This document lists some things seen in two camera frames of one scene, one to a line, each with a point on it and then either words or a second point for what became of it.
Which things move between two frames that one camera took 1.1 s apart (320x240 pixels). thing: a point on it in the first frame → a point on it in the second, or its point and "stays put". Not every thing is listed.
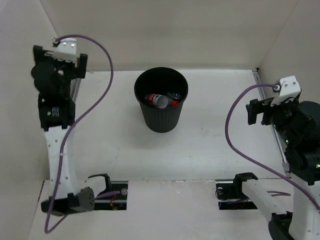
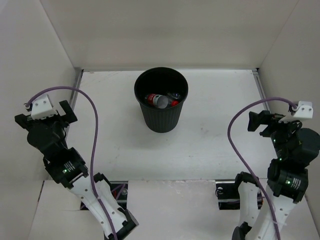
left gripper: (81, 65) → (66, 113)
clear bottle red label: (160, 101) stays put
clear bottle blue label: (175, 95) stays put
